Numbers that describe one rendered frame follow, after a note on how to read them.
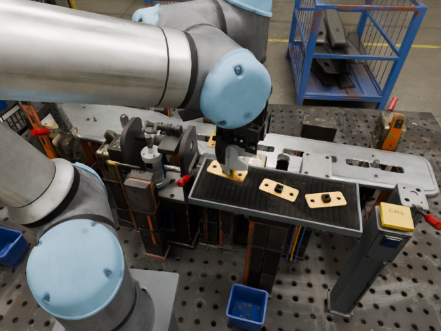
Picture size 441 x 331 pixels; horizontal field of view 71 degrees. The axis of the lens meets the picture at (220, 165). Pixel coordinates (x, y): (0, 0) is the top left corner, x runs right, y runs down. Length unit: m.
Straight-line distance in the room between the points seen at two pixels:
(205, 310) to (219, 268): 0.15
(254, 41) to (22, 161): 0.35
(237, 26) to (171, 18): 0.09
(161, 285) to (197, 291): 0.43
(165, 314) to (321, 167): 0.53
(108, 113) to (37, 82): 1.03
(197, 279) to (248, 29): 0.84
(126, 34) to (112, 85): 0.04
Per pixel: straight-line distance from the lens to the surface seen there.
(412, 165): 1.17
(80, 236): 0.48
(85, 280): 0.45
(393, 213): 0.77
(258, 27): 0.47
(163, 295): 0.66
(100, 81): 0.27
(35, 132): 1.04
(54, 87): 0.27
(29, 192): 0.51
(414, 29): 2.97
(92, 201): 0.54
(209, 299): 1.08
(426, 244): 1.39
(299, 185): 0.75
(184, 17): 0.40
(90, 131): 1.23
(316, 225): 0.68
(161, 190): 0.99
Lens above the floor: 1.70
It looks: 44 degrees down
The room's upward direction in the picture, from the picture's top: straight up
